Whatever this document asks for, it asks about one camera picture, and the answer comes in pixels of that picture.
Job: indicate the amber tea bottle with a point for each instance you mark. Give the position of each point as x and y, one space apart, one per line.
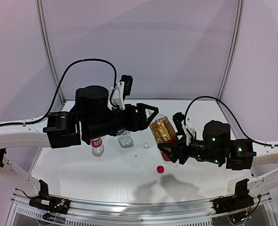
163 130

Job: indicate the aluminium frame post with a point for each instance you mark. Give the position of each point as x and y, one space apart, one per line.
46 42
232 48

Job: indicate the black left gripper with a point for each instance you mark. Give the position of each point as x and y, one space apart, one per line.
132 118

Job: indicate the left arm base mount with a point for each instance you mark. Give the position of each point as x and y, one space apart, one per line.
51 204

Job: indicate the clear bottle green blue label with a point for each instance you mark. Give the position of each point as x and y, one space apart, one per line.
125 139

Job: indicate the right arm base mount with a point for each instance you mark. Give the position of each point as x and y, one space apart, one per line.
239 200

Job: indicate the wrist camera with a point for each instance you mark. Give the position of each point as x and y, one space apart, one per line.
184 128
121 89

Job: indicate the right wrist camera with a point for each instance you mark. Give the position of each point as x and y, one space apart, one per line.
184 128

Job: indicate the red bottle cap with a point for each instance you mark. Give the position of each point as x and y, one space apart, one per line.
160 169

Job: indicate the right aluminium frame post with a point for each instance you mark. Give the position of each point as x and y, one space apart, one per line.
232 48

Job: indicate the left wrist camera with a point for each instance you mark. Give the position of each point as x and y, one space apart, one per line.
121 89

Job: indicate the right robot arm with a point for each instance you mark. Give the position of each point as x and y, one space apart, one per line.
218 148

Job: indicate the left aluminium frame post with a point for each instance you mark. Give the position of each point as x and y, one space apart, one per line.
46 42

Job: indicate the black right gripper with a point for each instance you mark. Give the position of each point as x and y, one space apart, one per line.
182 150

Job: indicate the blue white bottle cap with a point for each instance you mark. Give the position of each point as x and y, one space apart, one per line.
146 145

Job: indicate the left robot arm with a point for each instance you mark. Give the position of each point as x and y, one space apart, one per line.
90 118

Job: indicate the white tea bottle cap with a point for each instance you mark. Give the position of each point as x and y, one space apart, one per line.
150 112

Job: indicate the aluminium front rail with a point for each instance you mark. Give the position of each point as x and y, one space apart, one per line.
89 213

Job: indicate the clear bottle red label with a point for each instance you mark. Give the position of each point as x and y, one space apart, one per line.
97 147

